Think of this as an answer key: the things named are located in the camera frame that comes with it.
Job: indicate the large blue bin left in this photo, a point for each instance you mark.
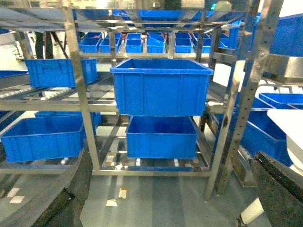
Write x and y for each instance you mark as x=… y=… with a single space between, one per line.
x=59 y=72

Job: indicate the blue bin lower left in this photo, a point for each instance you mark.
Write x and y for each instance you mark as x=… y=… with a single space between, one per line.
x=39 y=138

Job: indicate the stainless steel shelf rack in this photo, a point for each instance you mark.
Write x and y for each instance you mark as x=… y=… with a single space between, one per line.
x=242 y=41

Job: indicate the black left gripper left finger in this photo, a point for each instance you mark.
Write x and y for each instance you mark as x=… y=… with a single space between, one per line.
x=61 y=203

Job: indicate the blue bin lower right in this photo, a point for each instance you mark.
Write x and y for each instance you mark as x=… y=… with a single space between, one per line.
x=262 y=134

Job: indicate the blue bin lower centre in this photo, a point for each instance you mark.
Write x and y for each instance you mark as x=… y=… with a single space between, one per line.
x=161 y=137

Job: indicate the large blue bin centre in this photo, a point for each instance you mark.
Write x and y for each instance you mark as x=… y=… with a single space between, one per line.
x=161 y=87

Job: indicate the large blue bin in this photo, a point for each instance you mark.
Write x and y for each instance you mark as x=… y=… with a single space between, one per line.
x=59 y=72
x=161 y=87

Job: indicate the white table edge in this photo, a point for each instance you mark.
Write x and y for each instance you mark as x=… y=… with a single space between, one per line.
x=290 y=121

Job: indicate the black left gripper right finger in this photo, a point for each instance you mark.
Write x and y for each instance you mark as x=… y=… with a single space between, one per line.
x=280 y=190

